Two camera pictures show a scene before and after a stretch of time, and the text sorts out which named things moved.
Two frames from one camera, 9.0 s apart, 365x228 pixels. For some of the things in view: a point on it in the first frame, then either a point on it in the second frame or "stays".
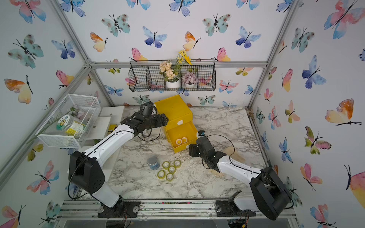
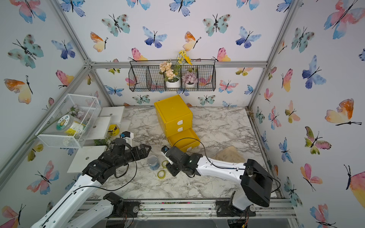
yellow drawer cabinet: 180,129 stays
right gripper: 192,148 to 172,169
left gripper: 159,123 to 144,154
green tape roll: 161,174 stays
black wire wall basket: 172,75 stays
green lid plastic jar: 70,125 stays
